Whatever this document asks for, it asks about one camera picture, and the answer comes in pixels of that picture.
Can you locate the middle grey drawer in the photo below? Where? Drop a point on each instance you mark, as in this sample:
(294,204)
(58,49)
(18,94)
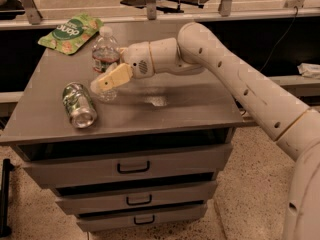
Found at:
(137,198)

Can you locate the black stand at left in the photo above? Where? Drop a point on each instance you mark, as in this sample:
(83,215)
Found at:
(7,167)

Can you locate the grey drawer cabinet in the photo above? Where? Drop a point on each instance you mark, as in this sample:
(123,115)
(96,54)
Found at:
(161,112)

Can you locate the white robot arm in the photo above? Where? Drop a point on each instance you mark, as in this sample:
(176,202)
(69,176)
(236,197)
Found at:
(292,124)

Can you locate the white packet on ledge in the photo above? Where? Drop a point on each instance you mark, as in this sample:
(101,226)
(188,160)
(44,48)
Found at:
(309,70)

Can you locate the green soda can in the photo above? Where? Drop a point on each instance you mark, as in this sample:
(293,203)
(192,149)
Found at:
(78,105)

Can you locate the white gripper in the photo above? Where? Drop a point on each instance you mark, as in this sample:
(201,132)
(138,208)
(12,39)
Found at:
(138,59)

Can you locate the green snack bag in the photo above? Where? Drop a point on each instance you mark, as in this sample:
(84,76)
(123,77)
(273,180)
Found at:
(69,37)

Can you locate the top grey drawer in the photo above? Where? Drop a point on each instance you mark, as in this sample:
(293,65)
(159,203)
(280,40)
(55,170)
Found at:
(99,169)

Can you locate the bottom grey drawer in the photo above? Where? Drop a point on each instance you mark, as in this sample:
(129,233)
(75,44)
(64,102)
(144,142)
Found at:
(142,217)

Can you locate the grey drawer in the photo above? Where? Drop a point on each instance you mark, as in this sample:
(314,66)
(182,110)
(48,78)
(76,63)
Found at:
(99,169)
(142,217)
(137,198)

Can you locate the clear plastic water bottle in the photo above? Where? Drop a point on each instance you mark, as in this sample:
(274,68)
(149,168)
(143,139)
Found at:
(105,51)

